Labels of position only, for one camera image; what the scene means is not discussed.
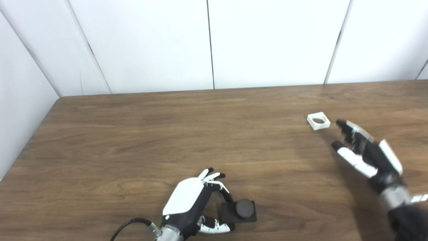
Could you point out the black peg with square base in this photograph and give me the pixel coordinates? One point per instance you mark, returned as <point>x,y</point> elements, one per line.
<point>244,209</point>

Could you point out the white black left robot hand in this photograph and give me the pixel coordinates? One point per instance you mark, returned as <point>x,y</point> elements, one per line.
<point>185,197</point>

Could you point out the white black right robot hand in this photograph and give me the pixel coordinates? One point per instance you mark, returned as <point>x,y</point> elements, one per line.
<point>378,157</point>

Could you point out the white square piece with hole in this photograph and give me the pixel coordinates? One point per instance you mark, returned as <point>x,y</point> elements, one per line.
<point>321,126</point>

